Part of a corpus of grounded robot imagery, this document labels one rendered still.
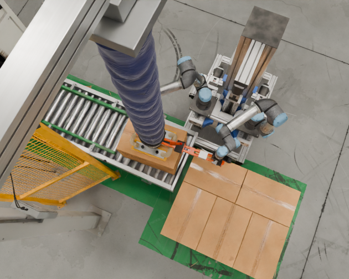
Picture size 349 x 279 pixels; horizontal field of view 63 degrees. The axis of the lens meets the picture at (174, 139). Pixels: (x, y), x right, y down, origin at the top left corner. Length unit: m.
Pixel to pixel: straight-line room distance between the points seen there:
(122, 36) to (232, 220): 2.51
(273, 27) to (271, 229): 2.01
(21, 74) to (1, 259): 3.63
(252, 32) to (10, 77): 1.58
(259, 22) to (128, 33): 1.28
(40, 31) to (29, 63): 0.09
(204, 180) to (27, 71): 2.58
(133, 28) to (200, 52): 3.37
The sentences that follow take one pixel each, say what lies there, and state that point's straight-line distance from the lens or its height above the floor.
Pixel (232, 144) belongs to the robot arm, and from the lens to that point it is 2.18.
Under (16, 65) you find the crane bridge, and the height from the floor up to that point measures 3.05.
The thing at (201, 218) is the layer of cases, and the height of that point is 0.54.
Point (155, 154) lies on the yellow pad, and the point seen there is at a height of 1.13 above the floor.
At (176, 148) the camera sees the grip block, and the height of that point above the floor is 1.25.
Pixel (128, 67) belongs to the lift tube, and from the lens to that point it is 1.21.
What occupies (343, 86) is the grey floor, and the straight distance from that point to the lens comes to 4.62.
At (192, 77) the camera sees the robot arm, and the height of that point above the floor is 1.64.
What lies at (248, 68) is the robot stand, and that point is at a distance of 1.90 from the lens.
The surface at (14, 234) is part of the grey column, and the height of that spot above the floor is 1.83.
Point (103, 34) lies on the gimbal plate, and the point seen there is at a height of 2.88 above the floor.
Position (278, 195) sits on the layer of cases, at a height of 0.54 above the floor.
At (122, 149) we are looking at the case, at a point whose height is 0.95.
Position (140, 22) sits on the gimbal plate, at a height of 2.88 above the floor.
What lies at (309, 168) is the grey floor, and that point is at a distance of 4.05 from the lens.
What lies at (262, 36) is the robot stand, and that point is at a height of 2.03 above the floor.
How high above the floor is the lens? 3.65
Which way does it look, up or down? 75 degrees down
